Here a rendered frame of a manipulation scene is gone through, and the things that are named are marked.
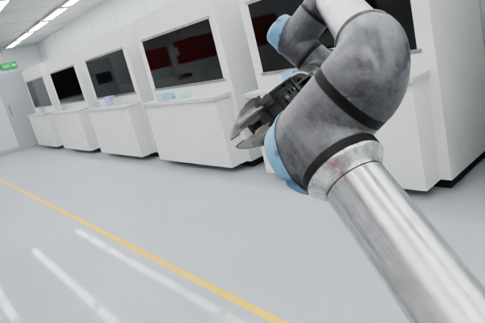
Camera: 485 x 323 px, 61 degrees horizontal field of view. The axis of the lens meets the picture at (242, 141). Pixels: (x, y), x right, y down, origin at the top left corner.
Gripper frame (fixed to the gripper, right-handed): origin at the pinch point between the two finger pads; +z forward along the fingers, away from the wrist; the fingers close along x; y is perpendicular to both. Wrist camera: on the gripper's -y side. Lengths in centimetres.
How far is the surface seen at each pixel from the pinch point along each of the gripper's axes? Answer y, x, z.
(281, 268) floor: -158, 81, -86
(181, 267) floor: -219, 49, -60
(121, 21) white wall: -583, -299, -392
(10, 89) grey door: -1118, -483, -322
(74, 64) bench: -654, -288, -298
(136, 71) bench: -464, -165, -280
